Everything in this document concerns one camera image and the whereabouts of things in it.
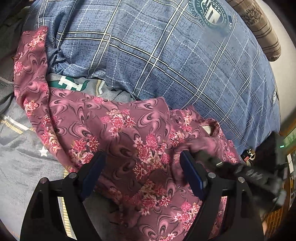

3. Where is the pink floral garment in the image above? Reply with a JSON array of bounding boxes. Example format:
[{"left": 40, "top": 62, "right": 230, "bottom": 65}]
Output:
[{"left": 14, "top": 27, "right": 239, "bottom": 240}]

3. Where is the grey-blue bed sheet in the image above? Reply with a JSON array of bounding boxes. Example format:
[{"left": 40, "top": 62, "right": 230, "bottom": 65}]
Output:
[{"left": 1, "top": 77, "right": 133, "bottom": 240}]

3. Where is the blue plaid quilt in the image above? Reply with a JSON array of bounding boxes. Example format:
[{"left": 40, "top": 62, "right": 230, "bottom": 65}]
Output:
[{"left": 23, "top": 1, "right": 280, "bottom": 153}]

